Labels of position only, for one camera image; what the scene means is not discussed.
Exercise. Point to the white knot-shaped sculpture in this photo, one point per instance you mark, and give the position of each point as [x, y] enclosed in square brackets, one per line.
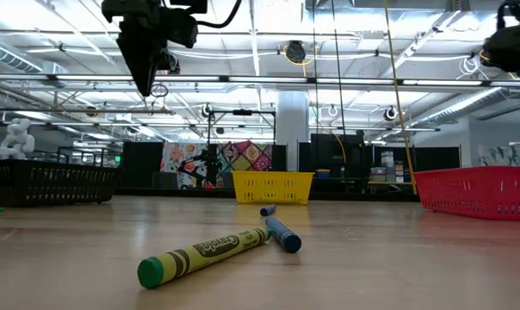
[16, 140]

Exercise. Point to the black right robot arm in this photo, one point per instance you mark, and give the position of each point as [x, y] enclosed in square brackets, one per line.
[514, 47]

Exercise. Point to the blue crayon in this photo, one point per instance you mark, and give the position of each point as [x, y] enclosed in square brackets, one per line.
[283, 234]
[268, 210]

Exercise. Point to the silver ribbed air duct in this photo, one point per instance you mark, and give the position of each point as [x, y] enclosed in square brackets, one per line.
[6, 53]
[466, 103]

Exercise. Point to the black partition panel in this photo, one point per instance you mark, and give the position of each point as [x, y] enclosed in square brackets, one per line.
[354, 163]
[436, 161]

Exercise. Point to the black metal gantry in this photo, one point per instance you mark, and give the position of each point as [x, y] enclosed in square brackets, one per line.
[242, 112]

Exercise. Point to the teal patterned panel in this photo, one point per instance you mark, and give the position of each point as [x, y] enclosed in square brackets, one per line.
[505, 156]

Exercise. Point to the long ceiling light strip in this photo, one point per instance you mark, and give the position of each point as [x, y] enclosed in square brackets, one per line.
[243, 78]

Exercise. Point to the red plastic basket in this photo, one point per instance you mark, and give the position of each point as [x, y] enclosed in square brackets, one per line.
[484, 194]

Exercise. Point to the black plastic basket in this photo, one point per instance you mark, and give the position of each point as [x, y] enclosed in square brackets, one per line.
[40, 183]

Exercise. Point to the white building column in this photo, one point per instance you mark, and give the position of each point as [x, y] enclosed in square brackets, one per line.
[292, 138]

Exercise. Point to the blue storage bin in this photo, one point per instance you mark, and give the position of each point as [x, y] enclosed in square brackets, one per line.
[323, 173]

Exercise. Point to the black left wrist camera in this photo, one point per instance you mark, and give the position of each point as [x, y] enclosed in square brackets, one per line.
[180, 28]

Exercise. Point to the black cabinet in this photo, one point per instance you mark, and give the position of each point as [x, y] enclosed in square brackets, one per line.
[141, 165]

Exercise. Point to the stacked storage boxes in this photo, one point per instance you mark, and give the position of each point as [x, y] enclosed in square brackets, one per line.
[387, 165]

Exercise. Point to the black background robot arm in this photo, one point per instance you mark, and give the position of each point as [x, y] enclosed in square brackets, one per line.
[199, 165]

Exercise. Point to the yellow plastic basket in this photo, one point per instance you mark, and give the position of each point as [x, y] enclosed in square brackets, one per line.
[273, 189]

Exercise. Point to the black metal table frame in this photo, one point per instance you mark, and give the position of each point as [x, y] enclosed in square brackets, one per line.
[199, 192]

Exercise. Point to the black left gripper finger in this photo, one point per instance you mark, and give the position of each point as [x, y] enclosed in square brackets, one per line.
[135, 60]
[152, 56]

